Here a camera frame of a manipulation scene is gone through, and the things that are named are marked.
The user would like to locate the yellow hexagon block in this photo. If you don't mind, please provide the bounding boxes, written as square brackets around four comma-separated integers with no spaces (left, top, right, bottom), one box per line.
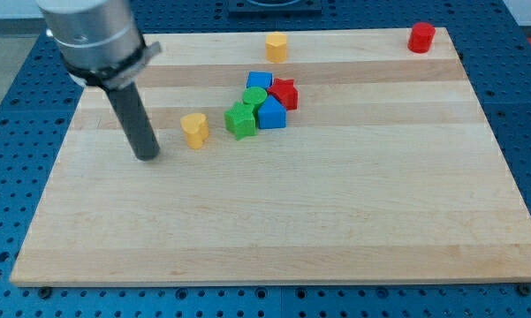
[265,32,288,63]

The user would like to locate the blue house-shaped block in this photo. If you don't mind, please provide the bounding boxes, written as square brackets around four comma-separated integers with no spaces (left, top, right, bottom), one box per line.
[258,95,286,129]

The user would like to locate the red cylinder block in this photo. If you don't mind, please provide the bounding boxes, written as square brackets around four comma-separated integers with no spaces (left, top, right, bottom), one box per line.
[407,22,436,54]

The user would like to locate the wooden board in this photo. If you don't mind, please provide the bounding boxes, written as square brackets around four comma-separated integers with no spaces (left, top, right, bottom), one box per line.
[11,27,531,287]

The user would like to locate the green star block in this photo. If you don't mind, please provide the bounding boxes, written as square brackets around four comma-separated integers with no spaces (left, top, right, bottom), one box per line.
[224,102,257,140]

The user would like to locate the yellow heart block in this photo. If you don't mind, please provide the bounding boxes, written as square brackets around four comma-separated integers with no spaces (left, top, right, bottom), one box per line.
[180,113,209,149]

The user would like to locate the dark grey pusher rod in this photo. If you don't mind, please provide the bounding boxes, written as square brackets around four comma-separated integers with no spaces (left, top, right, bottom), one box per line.
[105,83,160,161]

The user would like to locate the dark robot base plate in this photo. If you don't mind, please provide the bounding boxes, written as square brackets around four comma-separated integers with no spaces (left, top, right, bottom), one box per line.
[227,0,322,16]

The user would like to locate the red star block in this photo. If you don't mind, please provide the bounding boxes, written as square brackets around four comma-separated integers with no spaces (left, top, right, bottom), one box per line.
[267,78,299,110]

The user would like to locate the blue cube block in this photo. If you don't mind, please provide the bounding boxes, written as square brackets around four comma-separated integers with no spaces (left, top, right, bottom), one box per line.
[246,71,273,90]

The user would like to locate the green cylinder block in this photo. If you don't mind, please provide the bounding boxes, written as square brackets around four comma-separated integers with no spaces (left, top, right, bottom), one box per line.
[242,87,268,116]

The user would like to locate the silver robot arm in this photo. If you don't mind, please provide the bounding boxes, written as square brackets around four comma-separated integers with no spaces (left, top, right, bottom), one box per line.
[36,0,162,161]

